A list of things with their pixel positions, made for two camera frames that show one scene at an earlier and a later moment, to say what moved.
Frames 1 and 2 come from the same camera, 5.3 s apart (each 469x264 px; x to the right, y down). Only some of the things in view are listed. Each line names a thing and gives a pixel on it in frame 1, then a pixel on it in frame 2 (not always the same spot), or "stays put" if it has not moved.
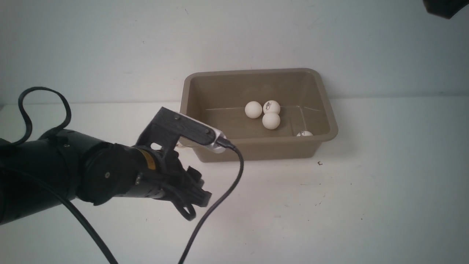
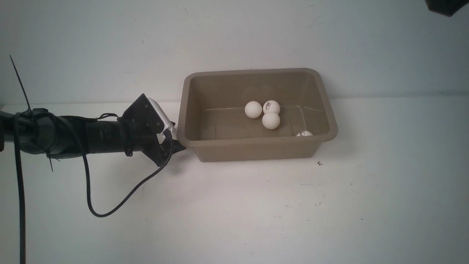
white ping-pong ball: (304, 133) stays put
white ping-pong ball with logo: (271, 106) stays put
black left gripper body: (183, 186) -> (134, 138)
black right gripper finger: (446, 8) stays put
